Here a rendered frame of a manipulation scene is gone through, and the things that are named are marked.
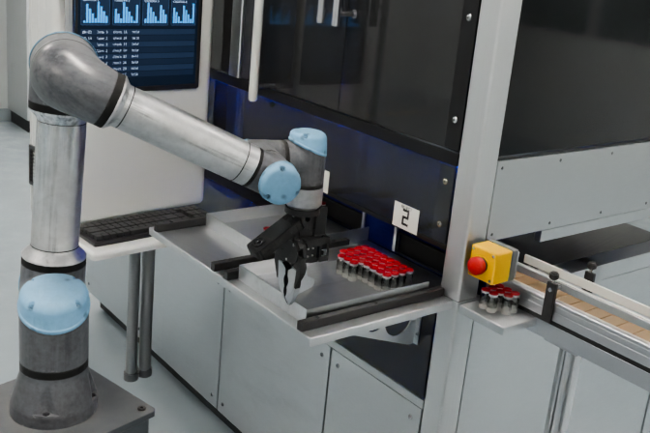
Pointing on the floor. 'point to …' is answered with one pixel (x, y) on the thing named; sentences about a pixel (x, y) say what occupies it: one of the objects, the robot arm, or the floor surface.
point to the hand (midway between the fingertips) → (285, 299)
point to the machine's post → (475, 177)
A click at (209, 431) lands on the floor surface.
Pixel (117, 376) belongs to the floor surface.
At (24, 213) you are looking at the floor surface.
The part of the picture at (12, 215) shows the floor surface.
